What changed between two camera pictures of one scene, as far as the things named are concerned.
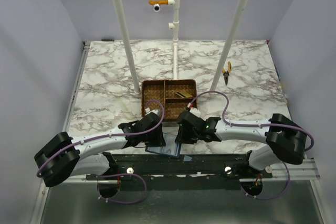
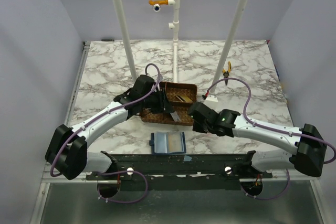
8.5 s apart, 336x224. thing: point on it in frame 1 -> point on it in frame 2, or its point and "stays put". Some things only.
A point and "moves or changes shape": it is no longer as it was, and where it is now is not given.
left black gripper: [159, 140] -> [163, 104]
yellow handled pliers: [226, 74] stays put
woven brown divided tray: [176, 96] stays put
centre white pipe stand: [175, 1] stays put
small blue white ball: [156, 7] stays put
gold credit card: [184, 94] moves or changes shape
